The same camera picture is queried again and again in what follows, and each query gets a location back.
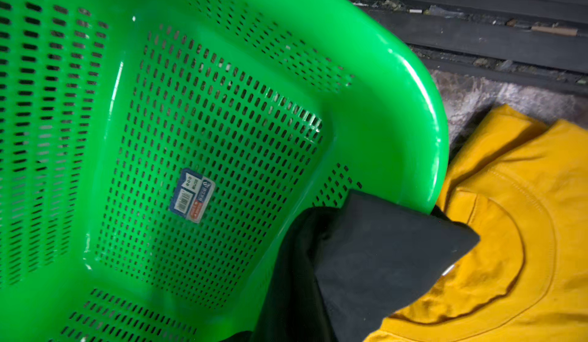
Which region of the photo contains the green plastic laundry basket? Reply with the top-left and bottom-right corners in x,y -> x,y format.
1,0 -> 449,341

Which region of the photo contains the yellow t-shirt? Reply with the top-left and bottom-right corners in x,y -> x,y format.
369,105 -> 587,341

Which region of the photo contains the black t-shirt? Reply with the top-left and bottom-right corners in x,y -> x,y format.
233,190 -> 479,341

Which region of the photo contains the barcode sticker label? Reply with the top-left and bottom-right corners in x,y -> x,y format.
169,168 -> 216,224

